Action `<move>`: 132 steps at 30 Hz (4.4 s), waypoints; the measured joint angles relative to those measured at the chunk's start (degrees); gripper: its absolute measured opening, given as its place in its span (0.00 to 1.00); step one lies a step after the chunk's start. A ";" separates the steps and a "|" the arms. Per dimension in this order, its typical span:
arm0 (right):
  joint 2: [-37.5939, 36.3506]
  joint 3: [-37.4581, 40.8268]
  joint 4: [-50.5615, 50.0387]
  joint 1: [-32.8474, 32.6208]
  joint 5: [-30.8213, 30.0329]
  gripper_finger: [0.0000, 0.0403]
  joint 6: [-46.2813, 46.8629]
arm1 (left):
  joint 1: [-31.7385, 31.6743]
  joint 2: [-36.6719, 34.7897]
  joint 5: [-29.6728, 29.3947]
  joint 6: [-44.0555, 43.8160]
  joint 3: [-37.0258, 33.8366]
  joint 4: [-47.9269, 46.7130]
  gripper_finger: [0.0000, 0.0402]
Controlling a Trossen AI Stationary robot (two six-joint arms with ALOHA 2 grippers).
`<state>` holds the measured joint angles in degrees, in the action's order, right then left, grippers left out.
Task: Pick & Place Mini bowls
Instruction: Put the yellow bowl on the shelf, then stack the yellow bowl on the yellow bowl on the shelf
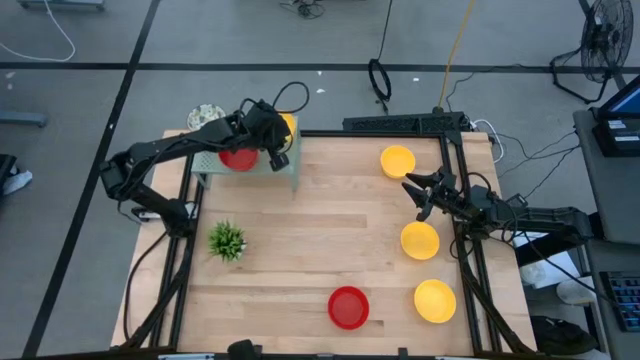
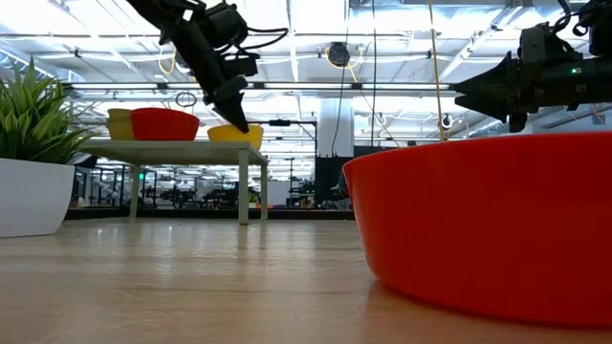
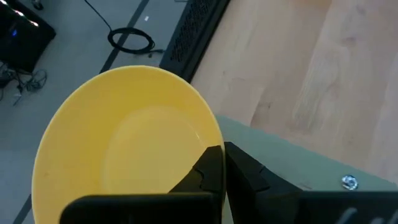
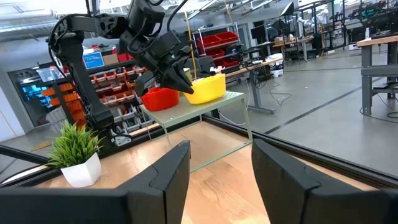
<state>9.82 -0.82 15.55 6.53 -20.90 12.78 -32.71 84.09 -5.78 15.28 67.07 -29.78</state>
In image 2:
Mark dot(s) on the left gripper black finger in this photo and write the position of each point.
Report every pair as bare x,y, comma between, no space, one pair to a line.
232,102

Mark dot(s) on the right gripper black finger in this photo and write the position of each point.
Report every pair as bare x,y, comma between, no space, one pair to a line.
497,79
492,106

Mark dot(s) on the yellow plastic bowl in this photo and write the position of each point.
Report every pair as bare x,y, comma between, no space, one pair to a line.
225,137

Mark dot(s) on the red plastic bowl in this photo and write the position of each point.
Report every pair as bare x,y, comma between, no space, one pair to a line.
478,224
165,125

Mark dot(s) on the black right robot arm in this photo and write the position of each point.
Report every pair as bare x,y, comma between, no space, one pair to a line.
600,28

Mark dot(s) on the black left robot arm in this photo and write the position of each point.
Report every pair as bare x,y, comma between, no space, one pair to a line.
158,9

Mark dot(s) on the green perforated metal shelf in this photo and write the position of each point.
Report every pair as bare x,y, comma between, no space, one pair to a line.
167,147

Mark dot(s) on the artificial plant in white pot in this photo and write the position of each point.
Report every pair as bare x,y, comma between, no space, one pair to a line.
33,196

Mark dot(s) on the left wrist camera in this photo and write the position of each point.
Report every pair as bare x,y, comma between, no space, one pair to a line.
243,64

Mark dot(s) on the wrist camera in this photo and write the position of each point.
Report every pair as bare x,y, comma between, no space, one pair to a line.
243,64
545,45

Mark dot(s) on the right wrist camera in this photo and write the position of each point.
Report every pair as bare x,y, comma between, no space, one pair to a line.
545,45

